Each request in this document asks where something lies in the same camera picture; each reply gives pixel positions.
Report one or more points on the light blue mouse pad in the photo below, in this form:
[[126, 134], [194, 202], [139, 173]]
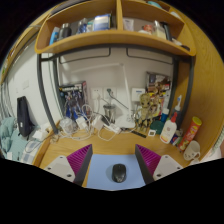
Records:
[[100, 170]]

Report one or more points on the teal bedding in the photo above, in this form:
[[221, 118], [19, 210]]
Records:
[[13, 140]]

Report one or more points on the white mug with print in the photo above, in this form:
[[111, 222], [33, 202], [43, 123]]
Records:
[[191, 150]]

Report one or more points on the small white desk clock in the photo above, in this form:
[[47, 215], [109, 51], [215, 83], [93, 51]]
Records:
[[152, 133]]

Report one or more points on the red chips can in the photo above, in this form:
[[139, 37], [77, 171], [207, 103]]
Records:
[[189, 133]]

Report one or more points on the clear plastic jar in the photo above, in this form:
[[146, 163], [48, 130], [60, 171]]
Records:
[[68, 126]]

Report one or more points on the white wall device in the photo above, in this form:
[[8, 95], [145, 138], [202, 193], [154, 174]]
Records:
[[138, 94]]

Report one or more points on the white pump bottle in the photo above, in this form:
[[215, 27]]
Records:
[[167, 131]]

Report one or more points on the white wall socket panel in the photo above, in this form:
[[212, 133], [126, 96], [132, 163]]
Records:
[[96, 93]]

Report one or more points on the brown tree figure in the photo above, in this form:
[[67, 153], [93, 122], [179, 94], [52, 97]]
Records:
[[145, 110]]

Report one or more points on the white charger block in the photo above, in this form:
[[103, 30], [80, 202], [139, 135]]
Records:
[[97, 122]]

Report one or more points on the wooden shelf unit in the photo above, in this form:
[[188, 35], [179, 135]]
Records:
[[113, 36]]

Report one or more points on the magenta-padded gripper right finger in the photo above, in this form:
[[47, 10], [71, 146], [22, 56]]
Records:
[[163, 165]]

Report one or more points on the metal cup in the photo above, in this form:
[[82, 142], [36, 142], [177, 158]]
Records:
[[109, 112]]

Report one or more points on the blue model kit box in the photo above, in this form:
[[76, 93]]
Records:
[[73, 98]]

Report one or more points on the colourful printed box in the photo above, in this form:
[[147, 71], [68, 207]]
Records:
[[156, 78]]

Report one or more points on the black computer mouse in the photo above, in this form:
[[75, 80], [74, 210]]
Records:
[[119, 172]]

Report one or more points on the black bag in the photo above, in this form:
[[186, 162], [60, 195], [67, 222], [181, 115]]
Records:
[[25, 115]]

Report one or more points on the dark green round box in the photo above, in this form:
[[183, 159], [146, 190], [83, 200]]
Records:
[[157, 127]]

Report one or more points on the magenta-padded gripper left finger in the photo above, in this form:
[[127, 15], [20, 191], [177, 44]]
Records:
[[63, 166]]

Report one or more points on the white power strip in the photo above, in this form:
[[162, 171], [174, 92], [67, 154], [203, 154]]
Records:
[[111, 128]]

